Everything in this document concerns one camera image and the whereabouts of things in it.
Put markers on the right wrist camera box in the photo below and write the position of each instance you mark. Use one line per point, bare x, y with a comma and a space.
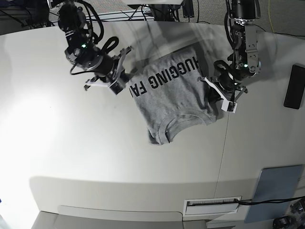
117, 86

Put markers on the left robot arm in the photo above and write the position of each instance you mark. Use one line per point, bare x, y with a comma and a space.
244, 63

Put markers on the grey T-shirt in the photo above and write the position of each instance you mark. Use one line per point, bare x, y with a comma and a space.
171, 96

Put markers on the black rectangular device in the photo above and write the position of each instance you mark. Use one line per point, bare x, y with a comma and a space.
296, 87

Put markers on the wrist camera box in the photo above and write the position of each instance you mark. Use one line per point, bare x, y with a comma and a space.
117, 86
229, 106

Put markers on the blue-grey flat pad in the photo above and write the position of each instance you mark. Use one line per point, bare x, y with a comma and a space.
273, 183

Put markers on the white cable grommet tray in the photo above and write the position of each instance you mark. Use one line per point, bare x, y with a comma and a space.
210, 206

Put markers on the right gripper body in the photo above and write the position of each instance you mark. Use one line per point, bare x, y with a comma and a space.
109, 70

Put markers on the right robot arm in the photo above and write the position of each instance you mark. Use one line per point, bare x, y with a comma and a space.
83, 30

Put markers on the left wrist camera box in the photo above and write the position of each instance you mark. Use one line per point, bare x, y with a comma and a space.
229, 106

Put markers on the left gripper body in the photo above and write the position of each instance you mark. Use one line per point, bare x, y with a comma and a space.
226, 81

